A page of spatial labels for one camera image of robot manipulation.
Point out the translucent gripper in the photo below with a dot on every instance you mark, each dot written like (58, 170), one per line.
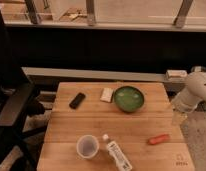
(178, 118)

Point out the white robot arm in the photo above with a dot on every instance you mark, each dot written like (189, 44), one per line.
(187, 100)

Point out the white sponge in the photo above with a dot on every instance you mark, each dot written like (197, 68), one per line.
(106, 95)

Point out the small box on ledge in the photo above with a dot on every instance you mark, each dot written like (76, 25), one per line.
(176, 74)

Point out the green bowl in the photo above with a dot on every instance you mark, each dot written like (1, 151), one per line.
(128, 98)

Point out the white labelled bottle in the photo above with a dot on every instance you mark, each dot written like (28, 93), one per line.
(116, 153)

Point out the translucent plastic cup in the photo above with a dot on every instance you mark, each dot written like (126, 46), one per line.
(87, 146)

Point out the black rectangular device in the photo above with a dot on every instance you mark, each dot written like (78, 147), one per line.
(77, 101)

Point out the black office chair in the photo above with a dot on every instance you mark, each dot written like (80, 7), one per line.
(18, 100)

